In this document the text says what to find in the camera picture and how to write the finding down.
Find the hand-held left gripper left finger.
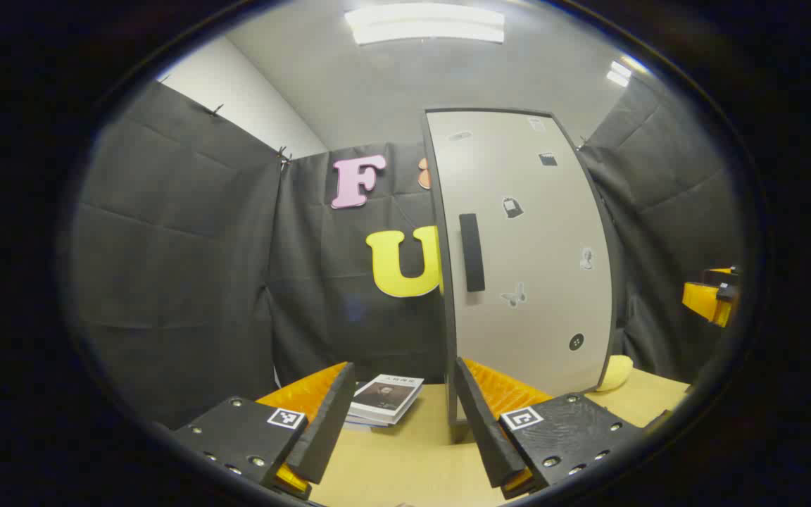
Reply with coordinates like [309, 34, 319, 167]
[170, 361, 357, 502]

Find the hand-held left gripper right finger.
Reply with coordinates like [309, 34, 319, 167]
[453, 356, 653, 501]

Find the black cabinet door handle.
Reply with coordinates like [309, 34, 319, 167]
[458, 213, 486, 293]

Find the dark grey cabinet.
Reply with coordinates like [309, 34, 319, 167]
[422, 107, 617, 444]

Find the thin white book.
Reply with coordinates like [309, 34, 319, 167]
[344, 412, 403, 432]

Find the white book with dark cover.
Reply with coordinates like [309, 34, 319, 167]
[349, 373, 425, 426]

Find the yellow rounded object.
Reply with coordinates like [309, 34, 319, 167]
[594, 354, 635, 393]

